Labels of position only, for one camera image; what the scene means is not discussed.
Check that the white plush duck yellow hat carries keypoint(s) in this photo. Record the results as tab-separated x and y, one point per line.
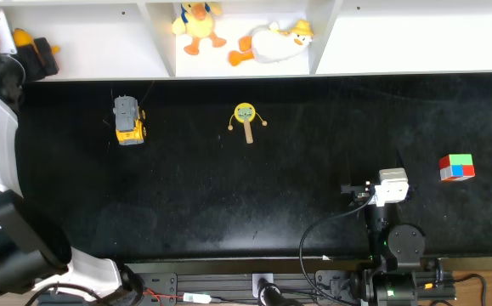
277	44

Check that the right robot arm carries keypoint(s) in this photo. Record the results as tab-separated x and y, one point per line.
405	243

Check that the many-coloured puzzle cube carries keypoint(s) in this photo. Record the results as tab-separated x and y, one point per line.
456	166

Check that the mounting rail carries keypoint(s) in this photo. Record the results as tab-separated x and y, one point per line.
228	287

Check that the grey and yellow toy truck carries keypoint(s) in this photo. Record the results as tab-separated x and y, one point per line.
127	121

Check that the white shelf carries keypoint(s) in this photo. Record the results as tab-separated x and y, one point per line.
101	47

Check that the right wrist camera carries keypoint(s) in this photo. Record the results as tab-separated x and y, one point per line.
392	187

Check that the yellow rubber duck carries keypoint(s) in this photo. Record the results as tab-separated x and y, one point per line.
22	37

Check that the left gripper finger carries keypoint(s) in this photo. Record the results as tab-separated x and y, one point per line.
48	55
29	64

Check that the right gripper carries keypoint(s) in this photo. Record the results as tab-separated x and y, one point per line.
356	191

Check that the yellow wooden rattle drum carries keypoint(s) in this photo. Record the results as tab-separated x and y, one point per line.
245	115

